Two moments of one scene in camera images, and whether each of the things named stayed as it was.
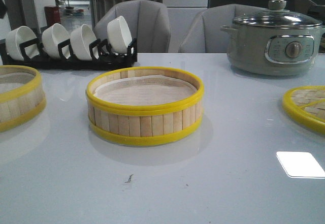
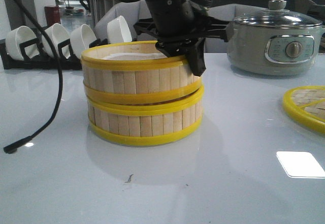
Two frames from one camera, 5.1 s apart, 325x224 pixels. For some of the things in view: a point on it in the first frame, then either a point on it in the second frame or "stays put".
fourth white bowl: x=120 y=35 stays put
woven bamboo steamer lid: x=306 y=104 stays put
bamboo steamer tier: x=22 y=98 -> x=137 y=71
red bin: x=53 y=14 stays put
